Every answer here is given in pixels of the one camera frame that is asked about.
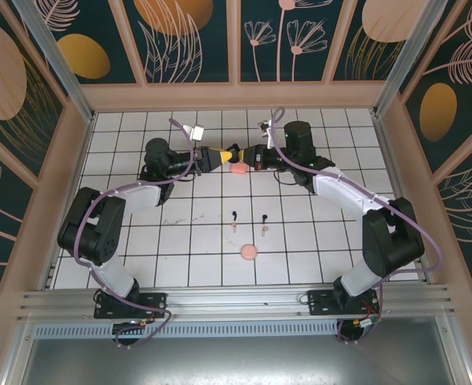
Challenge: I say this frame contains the teal panel orange circle leaves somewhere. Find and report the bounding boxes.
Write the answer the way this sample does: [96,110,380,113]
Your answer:
[122,0,231,84]

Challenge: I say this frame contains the teal panel pink flowers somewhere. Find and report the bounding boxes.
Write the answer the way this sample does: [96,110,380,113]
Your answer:
[239,0,344,83]

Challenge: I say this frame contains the teal panel small yellow oval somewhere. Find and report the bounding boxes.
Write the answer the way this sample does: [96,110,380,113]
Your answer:
[39,0,137,85]

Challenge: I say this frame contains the teal panel pink circle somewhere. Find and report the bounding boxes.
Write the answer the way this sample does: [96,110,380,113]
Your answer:
[332,0,437,81]

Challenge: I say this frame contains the grey metal shelf plate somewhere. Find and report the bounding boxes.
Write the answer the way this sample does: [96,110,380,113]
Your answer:
[18,336,458,385]

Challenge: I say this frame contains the teal panel yellow oval feathers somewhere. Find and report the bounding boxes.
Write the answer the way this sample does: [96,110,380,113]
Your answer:
[399,0,472,174]

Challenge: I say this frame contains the teal panel large pink oval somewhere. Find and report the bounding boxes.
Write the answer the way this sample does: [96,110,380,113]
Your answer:
[0,0,67,182]

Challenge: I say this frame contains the aluminium side rail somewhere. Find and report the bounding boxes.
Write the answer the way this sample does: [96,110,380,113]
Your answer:
[371,111,432,284]
[39,113,97,290]

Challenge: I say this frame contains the aluminium front rail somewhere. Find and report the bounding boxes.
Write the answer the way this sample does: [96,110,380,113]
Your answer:
[17,283,456,322]

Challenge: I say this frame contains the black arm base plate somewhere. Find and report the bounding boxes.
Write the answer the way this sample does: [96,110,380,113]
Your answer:
[307,288,381,318]
[94,291,169,320]

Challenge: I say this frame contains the perforated grey cable duct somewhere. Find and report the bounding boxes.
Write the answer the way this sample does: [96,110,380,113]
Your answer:
[33,320,441,338]

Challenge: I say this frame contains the aluminium corner post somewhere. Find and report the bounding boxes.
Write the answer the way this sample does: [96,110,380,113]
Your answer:
[372,0,450,120]
[10,0,97,124]

